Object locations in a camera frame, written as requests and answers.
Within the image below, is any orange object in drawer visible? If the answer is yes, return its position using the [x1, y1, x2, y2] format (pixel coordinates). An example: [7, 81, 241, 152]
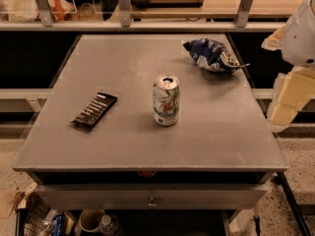
[137, 171, 157, 178]

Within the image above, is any blue crumpled chip bag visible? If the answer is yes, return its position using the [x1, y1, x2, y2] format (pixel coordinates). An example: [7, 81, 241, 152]
[183, 37, 246, 74]

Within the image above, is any crumpled brown paper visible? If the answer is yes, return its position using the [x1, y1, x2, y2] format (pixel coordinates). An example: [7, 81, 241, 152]
[9, 183, 37, 212]

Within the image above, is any grey drawer with knob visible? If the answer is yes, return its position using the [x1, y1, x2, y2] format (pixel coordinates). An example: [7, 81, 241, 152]
[36, 184, 267, 210]

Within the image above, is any clear plastic bottle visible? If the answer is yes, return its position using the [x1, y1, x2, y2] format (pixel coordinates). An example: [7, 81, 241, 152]
[99, 214, 124, 236]

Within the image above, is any right metal railing bracket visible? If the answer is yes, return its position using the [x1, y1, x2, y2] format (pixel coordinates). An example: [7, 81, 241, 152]
[234, 0, 254, 28]

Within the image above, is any metal railing bracket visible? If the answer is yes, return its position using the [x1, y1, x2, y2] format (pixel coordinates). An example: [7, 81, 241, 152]
[234, 0, 254, 28]
[118, 0, 131, 28]
[35, 0, 55, 27]

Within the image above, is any black screwdriver bit case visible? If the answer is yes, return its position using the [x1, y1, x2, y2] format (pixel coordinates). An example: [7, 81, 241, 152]
[72, 92, 118, 130]

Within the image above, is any left metal railing bracket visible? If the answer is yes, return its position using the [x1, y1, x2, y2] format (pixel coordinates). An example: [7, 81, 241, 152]
[35, 0, 55, 27]

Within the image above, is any blue packet in basket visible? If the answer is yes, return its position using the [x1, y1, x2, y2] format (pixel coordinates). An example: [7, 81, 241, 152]
[51, 213, 66, 236]

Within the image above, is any middle metal railing bracket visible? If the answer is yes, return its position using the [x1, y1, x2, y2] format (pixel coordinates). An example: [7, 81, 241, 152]
[118, 0, 131, 28]

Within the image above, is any orange white bag behind glass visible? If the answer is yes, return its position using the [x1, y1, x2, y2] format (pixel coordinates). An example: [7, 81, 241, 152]
[5, 0, 76, 22]

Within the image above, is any green white 7up can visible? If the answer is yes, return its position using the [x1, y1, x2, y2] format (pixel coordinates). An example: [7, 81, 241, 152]
[153, 75, 180, 126]

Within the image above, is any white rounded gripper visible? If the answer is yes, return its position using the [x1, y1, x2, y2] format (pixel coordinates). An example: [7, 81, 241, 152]
[261, 0, 315, 132]

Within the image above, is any white paper cup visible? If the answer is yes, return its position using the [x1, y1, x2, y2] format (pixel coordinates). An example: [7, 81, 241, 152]
[78, 209, 104, 234]

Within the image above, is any wire mesh basket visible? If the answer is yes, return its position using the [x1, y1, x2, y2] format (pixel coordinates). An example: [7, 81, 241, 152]
[16, 196, 50, 236]

